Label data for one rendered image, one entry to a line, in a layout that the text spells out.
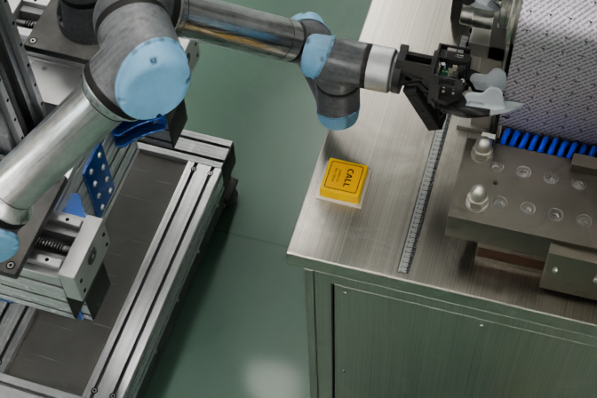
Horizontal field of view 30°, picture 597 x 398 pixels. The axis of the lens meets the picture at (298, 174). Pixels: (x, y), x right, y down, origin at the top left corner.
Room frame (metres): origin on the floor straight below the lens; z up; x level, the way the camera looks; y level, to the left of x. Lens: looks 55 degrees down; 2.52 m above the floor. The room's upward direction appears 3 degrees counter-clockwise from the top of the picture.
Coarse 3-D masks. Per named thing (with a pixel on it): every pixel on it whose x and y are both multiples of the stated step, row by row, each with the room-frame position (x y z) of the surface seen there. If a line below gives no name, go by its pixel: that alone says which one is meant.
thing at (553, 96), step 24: (528, 72) 1.10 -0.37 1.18; (552, 72) 1.09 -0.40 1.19; (576, 72) 1.08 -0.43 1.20; (504, 96) 1.11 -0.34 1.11; (528, 96) 1.10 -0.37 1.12; (552, 96) 1.09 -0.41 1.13; (576, 96) 1.08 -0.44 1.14; (504, 120) 1.11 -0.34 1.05; (528, 120) 1.10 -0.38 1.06; (552, 120) 1.08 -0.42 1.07; (576, 120) 1.07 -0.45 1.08
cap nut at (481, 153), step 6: (480, 138) 1.06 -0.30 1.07; (486, 138) 1.05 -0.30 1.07; (474, 144) 1.06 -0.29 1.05; (480, 144) 1.05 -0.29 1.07; (486, 144) 1.04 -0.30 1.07; (474, 150) 1.05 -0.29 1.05; (480, 150) 1.04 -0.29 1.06; (486, 150) 1.04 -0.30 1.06; (492, 150) 1.05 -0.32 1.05; (474, 156) 1.04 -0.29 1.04; (480, 156) 1.04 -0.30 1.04; (486, 156) 1.04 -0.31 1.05; (492, 156) 1.05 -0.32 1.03; (480, 162) 1.04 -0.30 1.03; (486, 162) 1.04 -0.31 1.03
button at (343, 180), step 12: (336, 168) 1.11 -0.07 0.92; (348, 168) 1.11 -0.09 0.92; (360, 168) 1.11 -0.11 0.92; (324, 180) 1.09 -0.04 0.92; (336, 180) 1.09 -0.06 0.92; (348, 180) 1.09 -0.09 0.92; (360, 180) 1.09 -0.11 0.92; (324, 192) 1.07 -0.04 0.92; (336, 192) 1.06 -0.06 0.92; (348, 192) 1.06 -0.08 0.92; (360, 192) 1.06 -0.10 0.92
